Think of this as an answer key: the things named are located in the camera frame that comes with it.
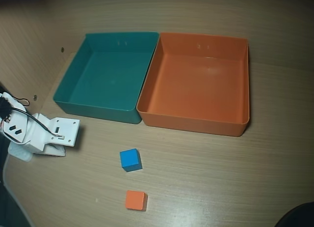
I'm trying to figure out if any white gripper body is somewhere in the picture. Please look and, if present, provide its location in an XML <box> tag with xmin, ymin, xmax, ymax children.
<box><xmin>0</xmin><ymin>109</ymin><xmax>53</xmax><ymax>154</ymax></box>

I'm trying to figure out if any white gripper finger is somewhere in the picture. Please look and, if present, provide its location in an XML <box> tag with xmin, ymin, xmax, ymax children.
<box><xmin>43</xmin><ymin>143</ymin><xmax>67</xmax><ymax>157</ymax></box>

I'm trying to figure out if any blue cube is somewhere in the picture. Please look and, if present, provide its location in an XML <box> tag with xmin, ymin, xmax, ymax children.
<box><xmin>119</xmin><ymin>148</ymin><xmax>143</xmax><ymax>173</ymax></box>

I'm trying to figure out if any orange cube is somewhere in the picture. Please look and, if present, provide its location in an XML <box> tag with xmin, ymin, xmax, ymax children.
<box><xmin>125</xmin><ymin>190</ymin><xmax>149</xmax><ymax>212</ymax></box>

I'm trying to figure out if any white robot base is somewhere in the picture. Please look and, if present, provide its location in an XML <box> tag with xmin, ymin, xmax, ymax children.
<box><xmin>8</xmin><ymin>142</ymin><xmax>34</xmax><ymax>162</ymax></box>

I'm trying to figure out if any teal plastic box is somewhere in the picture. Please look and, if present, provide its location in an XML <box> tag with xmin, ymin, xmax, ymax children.
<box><xmin>52</xmin><ymin>31</ymin><xmax>159</xmax><ymax>125</ymax></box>

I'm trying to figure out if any orange plastic box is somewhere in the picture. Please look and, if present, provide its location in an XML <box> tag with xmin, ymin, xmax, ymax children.
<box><xmin>136</xmin><ymin>31</ymin><xmax>251</xmax><ymax>138</ymax></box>

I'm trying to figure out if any dark round object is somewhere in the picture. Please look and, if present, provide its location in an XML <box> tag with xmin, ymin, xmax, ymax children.
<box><xmin>276</xmin><ymin>201</ymin><xmax>314</xmax><ymax>227</ymax></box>

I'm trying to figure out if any black cable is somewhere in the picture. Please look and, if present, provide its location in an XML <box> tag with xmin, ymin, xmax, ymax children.
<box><xmin>8</xmin><ymin>96</ymin><xmax>63</xmax><ymax>138</ymax></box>

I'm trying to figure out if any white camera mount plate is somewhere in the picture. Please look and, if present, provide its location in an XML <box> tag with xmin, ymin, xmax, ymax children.
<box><xmin>50</xmin><ymin>117</ymin><xmax>81</xmax><ymax>147</ymax></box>

